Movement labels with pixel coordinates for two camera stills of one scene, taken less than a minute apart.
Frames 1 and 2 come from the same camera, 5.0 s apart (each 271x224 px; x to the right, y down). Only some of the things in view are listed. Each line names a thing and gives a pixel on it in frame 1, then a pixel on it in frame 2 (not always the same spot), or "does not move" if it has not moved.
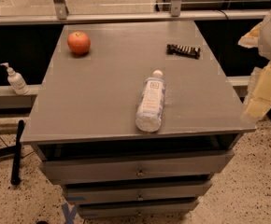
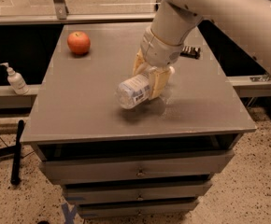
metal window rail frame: x=58 y=13 does not move
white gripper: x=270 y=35 → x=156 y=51
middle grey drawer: x=135 y=190 does not move
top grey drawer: x=197 y=164 does not move
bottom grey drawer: x=135 y=209 does not move
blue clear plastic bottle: x=150 y=105 → x=135 y=91
